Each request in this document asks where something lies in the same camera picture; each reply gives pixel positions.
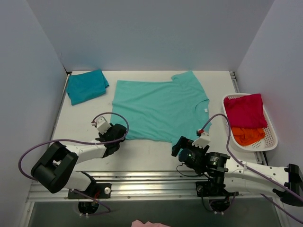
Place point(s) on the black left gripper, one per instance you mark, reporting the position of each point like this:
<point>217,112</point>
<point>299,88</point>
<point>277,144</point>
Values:
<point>117,132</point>

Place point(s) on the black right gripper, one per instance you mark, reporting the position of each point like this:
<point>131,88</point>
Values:
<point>185,144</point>

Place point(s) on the mint green t-shirt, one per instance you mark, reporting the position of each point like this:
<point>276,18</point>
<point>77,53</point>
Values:
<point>161,111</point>

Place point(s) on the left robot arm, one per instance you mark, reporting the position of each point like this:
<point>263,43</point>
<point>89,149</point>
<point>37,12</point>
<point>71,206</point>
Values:
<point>55,168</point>

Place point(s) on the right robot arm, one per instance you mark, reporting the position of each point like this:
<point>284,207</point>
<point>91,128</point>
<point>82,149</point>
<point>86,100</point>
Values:
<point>227,175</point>

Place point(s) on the folded teal t-shirt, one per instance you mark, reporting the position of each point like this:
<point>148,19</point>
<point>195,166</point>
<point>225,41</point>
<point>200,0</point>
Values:
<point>86,86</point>

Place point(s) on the orange t-shirt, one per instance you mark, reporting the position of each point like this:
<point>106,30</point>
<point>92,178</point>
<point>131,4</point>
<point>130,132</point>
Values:
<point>245,136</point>

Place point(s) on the magenta t-shirt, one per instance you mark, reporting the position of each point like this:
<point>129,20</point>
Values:
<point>245,111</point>

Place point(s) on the pink cloth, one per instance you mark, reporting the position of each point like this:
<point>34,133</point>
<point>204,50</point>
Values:
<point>138,223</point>

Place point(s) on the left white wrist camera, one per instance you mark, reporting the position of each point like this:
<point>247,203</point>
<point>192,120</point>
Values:
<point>101,125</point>

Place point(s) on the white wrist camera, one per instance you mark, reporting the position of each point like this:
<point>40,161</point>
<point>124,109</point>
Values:
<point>203,139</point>
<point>101,125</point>

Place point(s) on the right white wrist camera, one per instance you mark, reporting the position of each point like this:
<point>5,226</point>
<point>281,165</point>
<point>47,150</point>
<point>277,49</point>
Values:
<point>203,139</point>

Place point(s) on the aluminium rail frame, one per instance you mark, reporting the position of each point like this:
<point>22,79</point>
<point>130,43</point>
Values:
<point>143,169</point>

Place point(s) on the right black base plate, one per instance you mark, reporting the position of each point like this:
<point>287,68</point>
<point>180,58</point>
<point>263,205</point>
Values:
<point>209,189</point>

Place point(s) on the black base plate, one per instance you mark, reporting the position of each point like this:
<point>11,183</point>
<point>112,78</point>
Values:
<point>209,189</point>
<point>97,191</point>

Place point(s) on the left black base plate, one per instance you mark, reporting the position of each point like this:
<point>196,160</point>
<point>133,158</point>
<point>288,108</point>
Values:
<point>97,191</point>

